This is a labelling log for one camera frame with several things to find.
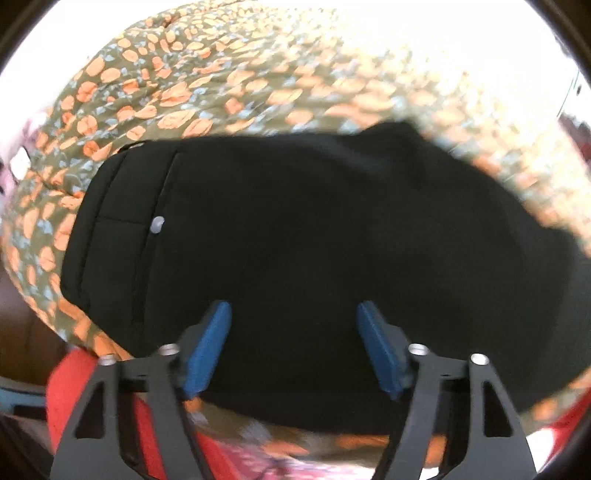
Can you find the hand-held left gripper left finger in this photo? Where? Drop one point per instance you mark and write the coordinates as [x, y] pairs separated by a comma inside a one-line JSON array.
[[207, 346]]

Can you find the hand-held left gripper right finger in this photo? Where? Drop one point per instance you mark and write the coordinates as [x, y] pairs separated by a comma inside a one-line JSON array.
[[378, 346]]

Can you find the black pants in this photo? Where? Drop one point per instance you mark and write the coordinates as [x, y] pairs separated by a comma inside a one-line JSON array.
[[300, 221]]

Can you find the red patterned rug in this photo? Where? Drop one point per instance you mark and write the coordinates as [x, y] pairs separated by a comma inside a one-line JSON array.
[[277, 468]]

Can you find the red fluffy cloth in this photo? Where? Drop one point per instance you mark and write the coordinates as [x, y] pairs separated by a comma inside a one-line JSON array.
[[69, 392]]

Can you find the wooden nightstand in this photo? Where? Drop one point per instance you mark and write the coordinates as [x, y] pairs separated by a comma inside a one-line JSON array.
[[23, 332]]

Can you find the floral orange green bedspread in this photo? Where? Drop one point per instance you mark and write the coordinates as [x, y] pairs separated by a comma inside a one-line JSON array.
[[207, 69]]

